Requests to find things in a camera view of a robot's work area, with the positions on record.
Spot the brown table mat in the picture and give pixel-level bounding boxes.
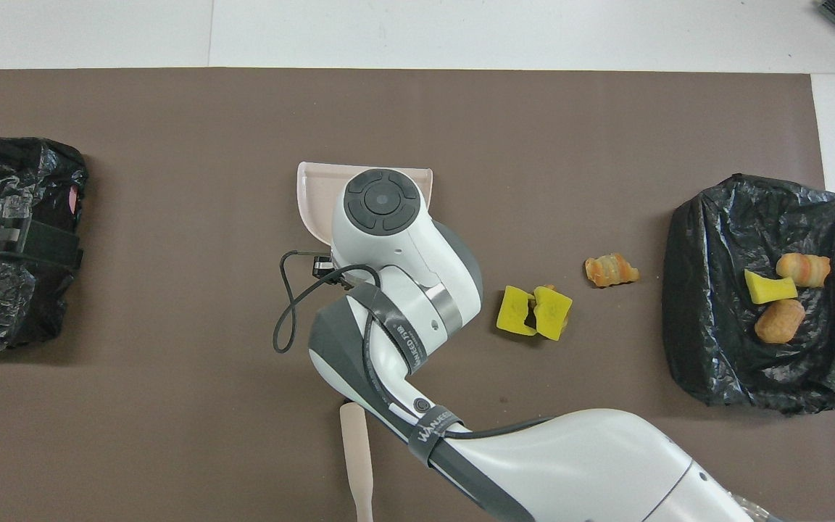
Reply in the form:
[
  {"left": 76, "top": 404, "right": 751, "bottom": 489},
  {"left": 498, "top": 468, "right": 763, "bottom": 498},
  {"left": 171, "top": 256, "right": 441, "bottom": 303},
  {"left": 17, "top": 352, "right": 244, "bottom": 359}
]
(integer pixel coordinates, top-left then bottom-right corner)
[{"left": 0, "top": 68, "right": 835, "bottom": 522}]

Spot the black plastic bin bag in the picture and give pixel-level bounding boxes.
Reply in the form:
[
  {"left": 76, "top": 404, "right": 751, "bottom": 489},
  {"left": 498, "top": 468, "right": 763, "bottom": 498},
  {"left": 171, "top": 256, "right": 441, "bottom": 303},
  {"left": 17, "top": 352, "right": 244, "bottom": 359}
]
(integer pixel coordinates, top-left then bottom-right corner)
[{"left": 662, "top": 173, "right": 835, "bottom": 415}]

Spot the black bin bag with pink spot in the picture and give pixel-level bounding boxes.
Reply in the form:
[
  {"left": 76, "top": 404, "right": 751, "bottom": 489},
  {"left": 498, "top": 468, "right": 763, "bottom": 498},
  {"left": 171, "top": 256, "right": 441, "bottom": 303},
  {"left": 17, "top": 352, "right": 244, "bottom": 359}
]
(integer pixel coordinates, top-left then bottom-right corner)
[{"left": 0, "top": 136, "right": 89, "bottom": 352}]

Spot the beige plastic dustpan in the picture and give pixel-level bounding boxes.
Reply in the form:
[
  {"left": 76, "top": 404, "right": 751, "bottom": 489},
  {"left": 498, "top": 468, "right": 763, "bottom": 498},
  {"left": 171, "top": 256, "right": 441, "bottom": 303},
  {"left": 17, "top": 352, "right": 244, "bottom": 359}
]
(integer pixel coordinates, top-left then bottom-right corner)
[{"left": 296, "top": 161, "right": 434, "bottom": 247}]

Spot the oval brown bread roll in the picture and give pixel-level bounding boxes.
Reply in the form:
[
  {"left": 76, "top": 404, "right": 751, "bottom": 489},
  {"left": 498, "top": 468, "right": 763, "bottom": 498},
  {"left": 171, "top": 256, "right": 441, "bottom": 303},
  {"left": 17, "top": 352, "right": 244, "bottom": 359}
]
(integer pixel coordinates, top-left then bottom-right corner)
[{"left": 754, "top": 299, "right": 806, "bottom": 344}]

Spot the striped orange croissant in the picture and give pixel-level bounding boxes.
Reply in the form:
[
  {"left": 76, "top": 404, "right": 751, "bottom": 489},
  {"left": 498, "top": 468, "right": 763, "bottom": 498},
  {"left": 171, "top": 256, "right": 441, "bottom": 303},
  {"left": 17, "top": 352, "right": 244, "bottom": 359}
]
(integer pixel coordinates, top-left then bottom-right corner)
[
  {"left": 776, "top": 252, "right": 831, "bottom": 289},
  {"left": 584, "top": 252, "right": 640, "bottom": 289}
]

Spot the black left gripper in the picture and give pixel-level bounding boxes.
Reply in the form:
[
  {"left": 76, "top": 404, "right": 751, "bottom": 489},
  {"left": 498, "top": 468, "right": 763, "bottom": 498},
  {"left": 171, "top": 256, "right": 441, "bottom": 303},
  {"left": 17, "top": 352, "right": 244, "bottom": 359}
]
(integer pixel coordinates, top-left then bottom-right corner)
[{"left": 0, "top": 210, "right": 83, "bottom": 270}]

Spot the beige brush with black bristles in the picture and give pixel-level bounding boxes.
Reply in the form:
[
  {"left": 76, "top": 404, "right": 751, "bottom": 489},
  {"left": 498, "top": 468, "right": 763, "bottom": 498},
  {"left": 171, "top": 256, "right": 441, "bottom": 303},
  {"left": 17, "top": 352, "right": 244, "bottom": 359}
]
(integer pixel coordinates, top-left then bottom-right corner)
[{"left": 339, "top": 402, "right": 375, "bottom": 522}]

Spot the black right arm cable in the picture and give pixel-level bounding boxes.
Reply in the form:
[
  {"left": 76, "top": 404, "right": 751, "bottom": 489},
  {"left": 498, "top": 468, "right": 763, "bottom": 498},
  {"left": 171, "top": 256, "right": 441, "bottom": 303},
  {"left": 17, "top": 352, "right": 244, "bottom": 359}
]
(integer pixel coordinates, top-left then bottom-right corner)
[{"left": 273, "top": 250, "right": 556, "bottom": 443}]

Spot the curved yellow sponge piece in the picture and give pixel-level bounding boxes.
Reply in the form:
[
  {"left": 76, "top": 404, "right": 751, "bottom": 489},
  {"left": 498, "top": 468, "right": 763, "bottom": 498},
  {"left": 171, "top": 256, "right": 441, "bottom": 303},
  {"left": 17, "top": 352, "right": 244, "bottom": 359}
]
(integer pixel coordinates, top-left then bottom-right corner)
[{"left": 744, "top": 270, "right": 799, "bottom": 305}]

